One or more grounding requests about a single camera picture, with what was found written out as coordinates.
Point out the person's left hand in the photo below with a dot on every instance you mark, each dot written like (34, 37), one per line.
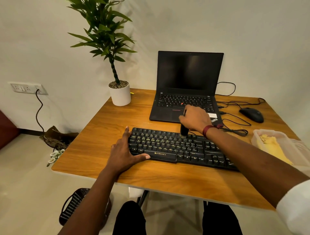
(121, 155)

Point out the person's right hand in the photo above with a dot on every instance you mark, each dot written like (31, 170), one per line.
(196, 118)

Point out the black cleaning brush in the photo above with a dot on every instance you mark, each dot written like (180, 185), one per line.
(184, 132)

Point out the black keyboard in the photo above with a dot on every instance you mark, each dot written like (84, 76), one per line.
(164, 145)

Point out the clear plastic container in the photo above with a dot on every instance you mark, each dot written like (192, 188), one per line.
(254, 139)

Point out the yellow cloth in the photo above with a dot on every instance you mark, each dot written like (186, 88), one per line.
(271, 145)

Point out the clear lid with orange clips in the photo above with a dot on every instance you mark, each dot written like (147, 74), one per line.
(305, 155)

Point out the person's right forearm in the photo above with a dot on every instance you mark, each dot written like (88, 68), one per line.
(254, 162)

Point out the person's left forearm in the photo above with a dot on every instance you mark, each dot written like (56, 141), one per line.
(89, 205)

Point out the person's black trousers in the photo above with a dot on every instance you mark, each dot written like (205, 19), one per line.
(129, 220)

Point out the person's white shirt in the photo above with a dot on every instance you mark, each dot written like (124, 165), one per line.
(295, 208)

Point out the red wrist band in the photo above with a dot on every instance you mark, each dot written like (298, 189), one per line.
(207, 129)

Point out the black table leg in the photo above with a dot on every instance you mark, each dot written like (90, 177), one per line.
(143, 198)
(205, 205)

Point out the black laptop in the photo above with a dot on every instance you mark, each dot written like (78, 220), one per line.
(189, 70)

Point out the black computer mouse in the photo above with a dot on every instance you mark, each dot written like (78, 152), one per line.
(252, 115)

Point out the white plant pot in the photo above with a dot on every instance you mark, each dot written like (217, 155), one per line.
(119, 96)

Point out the white flower bunch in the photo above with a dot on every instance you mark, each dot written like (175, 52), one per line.
(55, 157)

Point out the brown patterned bag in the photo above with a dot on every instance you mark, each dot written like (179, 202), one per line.
(57, 139)

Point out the black woven basket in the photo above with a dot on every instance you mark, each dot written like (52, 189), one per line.
(70, 205)

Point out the dark brown cabinet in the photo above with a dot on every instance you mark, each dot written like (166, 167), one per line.
(7, 133)

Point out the green leafy plant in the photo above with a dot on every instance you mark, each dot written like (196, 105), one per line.
(101, 31)

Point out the white wall socket panel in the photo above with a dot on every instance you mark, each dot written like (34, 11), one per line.
(24, 87)

